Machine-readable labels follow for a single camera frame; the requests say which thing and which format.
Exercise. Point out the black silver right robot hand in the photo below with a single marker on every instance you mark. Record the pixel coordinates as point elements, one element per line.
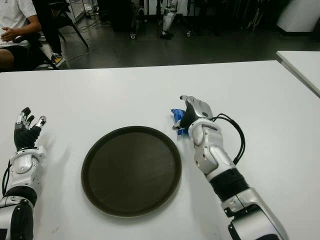
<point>200,108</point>

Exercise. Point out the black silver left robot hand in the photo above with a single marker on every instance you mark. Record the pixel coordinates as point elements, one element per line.
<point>26,136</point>

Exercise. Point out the blue Oreo packet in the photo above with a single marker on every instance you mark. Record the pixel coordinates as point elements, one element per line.
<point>178,113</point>

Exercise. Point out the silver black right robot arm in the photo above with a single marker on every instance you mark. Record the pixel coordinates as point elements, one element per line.
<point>225,175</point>

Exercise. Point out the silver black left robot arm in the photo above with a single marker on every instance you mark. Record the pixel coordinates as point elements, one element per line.
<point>25,170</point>

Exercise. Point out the black rolling stand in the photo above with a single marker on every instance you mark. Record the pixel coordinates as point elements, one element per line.
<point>189,33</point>

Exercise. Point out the yellow black sneaker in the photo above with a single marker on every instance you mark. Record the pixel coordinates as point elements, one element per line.
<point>58,60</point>

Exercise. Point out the black office chair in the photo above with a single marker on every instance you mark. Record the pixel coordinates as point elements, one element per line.
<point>37,50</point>

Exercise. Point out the round dark brown tray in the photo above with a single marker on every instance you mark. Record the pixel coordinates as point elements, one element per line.
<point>131,172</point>

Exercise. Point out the standing white robot background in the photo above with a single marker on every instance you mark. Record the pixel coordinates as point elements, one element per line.
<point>168,17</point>

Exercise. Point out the white side table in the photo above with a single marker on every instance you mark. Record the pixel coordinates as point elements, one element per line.
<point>302,65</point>

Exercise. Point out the seated person in white shirt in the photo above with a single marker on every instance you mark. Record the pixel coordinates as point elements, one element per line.
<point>15,17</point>

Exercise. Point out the black wheeled case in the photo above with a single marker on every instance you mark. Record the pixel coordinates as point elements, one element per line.
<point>122,17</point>

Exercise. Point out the white cabinet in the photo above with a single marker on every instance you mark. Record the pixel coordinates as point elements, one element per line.
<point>300,15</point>

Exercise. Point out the leaning metal frame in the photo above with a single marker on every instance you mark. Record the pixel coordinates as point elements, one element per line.
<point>255,20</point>

